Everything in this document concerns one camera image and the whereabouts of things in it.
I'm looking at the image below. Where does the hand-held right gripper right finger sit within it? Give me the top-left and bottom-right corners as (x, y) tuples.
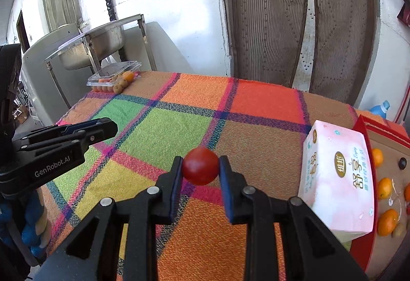
(219, 155), (369, 281)

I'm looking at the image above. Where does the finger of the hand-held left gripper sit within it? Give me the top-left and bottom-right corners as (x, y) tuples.
(13, 118), (108, 148)
(69, 118), (119, 150)

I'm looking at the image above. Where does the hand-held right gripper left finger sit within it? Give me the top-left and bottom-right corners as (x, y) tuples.
(38, 156), (184, 281)

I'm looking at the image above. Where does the red cardboard box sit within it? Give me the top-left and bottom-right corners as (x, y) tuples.
(347, 115), (410, 278)

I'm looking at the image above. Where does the large orange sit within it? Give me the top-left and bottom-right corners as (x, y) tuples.
(377, 209), (399, 236)

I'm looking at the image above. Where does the pile of small brown fruits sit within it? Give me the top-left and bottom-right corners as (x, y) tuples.
(92, 74), (129, 93)

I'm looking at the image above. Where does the person's left hand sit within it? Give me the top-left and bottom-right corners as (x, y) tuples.
(0, 186), (54, 258)

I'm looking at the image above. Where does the grey appliance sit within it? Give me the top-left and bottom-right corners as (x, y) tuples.
(21, 24), (89, 123)

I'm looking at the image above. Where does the clear plastic clamshell container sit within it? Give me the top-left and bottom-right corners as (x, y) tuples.
(86, 61), (143, 93)

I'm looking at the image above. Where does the colourful checked blanket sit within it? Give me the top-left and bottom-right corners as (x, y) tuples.
(42, 71), (360, 281)

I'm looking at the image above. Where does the steel sink on stand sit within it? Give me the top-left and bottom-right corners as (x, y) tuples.
(45, 14), (158, 109)

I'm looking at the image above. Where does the brown door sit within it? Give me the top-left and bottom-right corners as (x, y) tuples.
(16, 10), (31, 53)

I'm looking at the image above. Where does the white tissue pack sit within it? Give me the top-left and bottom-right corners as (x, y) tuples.
(298, 120), (375, 243)

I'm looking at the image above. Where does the blue bottle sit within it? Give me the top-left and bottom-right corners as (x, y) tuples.
(370, 100), (391, 118)

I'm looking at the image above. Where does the brown quilted door curtain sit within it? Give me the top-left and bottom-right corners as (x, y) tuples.
(218, 0), (382, 106)

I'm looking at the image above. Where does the black ribbed hose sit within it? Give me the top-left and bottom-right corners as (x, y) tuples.
(99, 0), (119, 23)

